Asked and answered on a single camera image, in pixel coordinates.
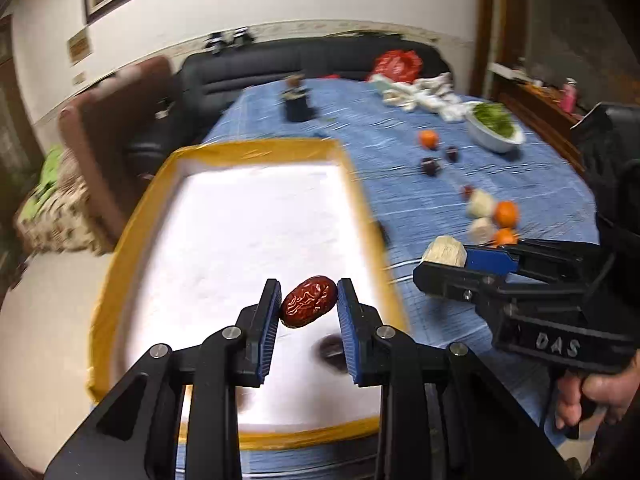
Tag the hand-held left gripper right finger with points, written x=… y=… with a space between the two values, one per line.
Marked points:
x=347 y=330

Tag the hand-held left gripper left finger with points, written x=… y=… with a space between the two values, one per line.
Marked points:
x=272 y=330

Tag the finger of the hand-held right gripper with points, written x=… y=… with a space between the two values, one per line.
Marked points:
x=450 y=282
x=492 y=260

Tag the small orange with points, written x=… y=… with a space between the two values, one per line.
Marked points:
x=504 y=237
x=429 y=139
x=506 y=213

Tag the pale peeled chunk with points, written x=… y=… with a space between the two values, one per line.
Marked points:
x=481 y=230
x=442 y=250
x=480 y=203

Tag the wrinkled red date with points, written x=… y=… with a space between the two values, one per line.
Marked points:
x=307 y=302

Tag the yellow-rimmed white tray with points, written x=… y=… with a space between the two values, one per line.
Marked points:
x=240 y=230

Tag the person's right hand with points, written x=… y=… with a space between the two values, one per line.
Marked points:
x=600 y=392

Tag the white bowl of greens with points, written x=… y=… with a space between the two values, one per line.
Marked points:
x=492 y=137

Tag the brown side cabinet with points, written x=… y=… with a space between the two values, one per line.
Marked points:
x=540 y=105

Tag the white cloth gloves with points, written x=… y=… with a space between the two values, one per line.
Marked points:
x=425 y=95

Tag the pink bottle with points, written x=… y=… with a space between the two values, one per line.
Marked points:
x=568 y=95

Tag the blue checked tablecloth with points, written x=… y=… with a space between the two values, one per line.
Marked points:
x=350 y=120

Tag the red plastic bag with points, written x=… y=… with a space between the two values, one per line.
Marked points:
x=397 y=65

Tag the black jar with figurine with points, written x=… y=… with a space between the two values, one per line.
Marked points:
x=297 y=102

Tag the floral blanket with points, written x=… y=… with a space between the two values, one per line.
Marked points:
x=60 y=225

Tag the brown armchair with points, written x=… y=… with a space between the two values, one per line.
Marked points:
x=110 y=125

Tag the black leather sofa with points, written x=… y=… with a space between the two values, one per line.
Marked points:
x=240 y=65

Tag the green cloth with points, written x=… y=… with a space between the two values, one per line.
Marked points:
x=42 y=175

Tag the black gadget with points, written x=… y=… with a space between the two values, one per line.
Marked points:
x=217 y=42
x=242 y=35

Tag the dark wooden door frame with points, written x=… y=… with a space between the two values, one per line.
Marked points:
x=500 y=20

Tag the wall socket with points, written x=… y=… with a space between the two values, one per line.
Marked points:
x=79 y=79

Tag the yellow wall plaque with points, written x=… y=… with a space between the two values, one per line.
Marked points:
x=80 y=47

